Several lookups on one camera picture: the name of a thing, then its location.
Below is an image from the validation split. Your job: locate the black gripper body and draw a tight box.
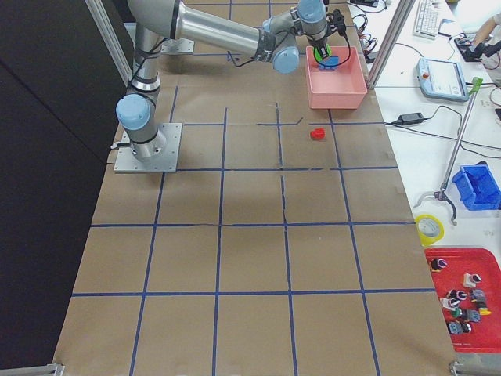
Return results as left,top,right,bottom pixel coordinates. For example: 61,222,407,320
307,9,345,47

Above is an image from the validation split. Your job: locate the green toy block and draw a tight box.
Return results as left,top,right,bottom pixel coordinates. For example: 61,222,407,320
313,45,332,63

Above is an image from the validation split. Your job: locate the blue toy block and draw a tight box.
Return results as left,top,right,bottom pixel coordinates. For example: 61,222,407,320
318,56,340,71

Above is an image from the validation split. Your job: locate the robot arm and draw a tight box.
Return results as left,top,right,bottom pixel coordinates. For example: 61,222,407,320
116,0,346,162

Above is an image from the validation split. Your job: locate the pink plastic box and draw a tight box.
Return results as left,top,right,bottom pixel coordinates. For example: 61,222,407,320
305,46,367,110

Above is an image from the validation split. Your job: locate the person hand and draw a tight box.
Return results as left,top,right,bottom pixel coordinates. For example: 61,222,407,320
473,30,490,45

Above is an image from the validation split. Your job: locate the red toy block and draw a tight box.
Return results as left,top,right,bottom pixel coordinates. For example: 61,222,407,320
310,128,326,141

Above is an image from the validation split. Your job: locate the white keyboard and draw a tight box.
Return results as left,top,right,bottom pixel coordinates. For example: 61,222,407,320
413,0,440,40

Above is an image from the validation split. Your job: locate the black power adapter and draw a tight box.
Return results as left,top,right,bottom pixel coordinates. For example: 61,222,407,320
396,112,425,125

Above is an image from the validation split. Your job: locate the teach pendant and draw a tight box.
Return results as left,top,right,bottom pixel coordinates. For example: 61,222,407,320
416,57,469,102

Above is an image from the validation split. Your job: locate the reacher grabber tool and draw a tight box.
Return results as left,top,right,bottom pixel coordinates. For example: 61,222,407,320
414,77,483,226

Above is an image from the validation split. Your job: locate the blue storage bin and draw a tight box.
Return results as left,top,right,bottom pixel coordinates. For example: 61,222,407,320
452,164,500,211

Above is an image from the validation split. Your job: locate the yellow tape roll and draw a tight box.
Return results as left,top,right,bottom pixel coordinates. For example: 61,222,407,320
416,214,445,247

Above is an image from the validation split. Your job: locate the red tray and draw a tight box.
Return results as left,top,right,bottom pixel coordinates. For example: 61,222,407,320
425,248,500,353

